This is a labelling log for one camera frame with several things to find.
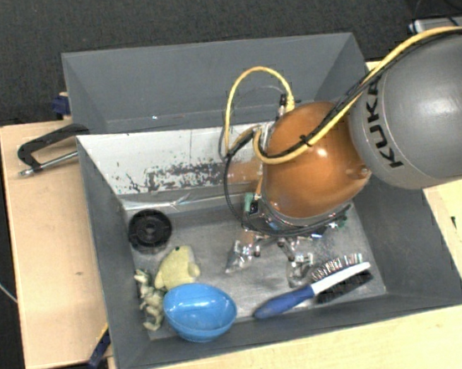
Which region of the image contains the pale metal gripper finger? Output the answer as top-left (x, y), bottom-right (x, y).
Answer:
top-left (284, 250), bottom-right (318, 290)
top-left (220, 236), bottom-right (265, 275)

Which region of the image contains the blue and white brush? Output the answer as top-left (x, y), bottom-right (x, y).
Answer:
top-left (247, 261), bottom-right (377, 321)

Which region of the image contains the yellow-green toy frog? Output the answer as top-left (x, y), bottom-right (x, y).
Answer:
top-left (149, 242), bottom-right (204, 293)

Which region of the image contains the blue egg-shaped bowl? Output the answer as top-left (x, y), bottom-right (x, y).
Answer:
top-left (159, 277), bottom-right (242, 349)

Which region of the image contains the black round wheel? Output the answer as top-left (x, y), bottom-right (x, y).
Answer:
top-left (124, 205), bottom-right (176, 254)

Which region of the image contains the pale green toy lizard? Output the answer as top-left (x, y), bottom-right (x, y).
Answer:
top-left (132, 265), bottom-right (172, 334)

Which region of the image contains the grey metal bin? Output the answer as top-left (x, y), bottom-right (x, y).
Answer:
top-left (60, 3), bottom-right (462, 369)

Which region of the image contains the pale brown cardboard board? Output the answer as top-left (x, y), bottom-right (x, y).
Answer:
top-left (0, 114), bottom-right (114, 369)

